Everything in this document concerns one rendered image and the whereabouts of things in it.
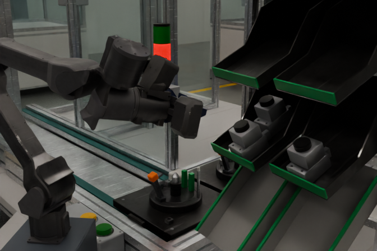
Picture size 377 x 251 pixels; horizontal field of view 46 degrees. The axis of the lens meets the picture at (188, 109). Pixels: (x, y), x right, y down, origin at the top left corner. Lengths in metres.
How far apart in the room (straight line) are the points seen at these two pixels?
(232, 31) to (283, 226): 5.96
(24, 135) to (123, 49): 0.31
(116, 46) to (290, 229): 0.51
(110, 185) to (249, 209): 0.58
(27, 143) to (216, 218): 0.43
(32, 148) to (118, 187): 0.59
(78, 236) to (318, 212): 0.47
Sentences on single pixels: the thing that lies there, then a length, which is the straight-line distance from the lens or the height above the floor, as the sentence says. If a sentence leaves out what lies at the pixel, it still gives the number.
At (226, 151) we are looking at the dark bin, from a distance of 0.89.
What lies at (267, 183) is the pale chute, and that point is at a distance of 0.99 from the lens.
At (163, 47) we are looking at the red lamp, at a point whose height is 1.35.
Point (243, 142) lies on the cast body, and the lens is 0.85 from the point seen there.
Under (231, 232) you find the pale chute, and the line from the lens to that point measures 0.98.
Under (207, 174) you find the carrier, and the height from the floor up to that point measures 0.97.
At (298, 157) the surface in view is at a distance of 0.78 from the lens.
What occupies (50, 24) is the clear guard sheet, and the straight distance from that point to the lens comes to 2.38.
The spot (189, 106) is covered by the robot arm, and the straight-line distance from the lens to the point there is 0.68.
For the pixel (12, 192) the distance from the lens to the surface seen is 1.60.
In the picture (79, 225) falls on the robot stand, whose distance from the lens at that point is 0.95.
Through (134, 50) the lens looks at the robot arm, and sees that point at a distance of 0.66.
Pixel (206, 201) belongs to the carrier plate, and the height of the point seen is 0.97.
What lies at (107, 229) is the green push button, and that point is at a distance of 1.10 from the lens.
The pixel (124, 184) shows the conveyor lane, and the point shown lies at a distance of 1.43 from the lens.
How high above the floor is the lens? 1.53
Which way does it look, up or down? 16 degrees down
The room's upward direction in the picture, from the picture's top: straight up
